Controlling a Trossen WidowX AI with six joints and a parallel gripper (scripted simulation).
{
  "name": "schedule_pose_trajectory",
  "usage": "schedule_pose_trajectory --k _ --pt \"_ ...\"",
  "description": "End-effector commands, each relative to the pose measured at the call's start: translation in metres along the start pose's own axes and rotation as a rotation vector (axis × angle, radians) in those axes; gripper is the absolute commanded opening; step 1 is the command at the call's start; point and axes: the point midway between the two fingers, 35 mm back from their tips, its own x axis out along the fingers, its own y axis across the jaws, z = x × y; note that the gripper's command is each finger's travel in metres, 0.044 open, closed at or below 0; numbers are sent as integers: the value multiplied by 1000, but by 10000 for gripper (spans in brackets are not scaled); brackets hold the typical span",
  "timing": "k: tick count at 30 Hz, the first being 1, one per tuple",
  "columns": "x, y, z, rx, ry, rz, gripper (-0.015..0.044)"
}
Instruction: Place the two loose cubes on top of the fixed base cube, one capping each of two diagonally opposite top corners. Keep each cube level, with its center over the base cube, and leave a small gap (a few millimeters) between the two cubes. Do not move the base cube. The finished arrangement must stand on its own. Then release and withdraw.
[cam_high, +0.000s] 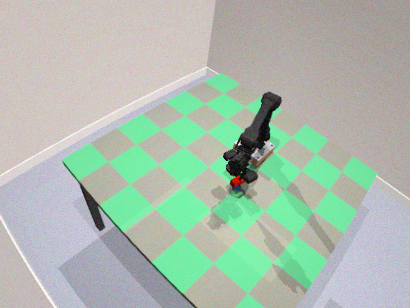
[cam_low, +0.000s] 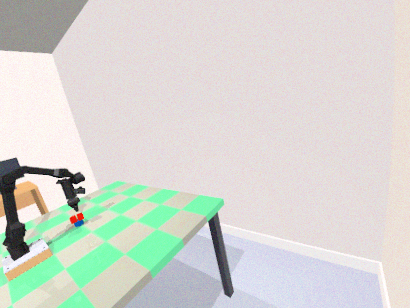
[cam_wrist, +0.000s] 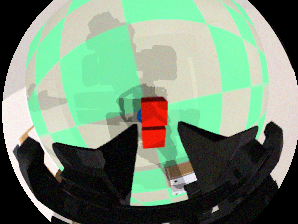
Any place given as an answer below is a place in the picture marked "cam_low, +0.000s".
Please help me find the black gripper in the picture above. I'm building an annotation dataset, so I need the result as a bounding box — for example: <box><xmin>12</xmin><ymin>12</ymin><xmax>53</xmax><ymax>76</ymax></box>
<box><xmin>63</xmin><ymin>187</ymin><xmax>80</xmax><ymax>212</ymax></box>

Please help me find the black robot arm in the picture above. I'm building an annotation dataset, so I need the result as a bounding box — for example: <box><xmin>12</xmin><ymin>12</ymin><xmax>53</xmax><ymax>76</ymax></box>
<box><xmin>0</xmin><ymin>165</ymin><xmax>85</xmax><ymax>261</ymax></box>

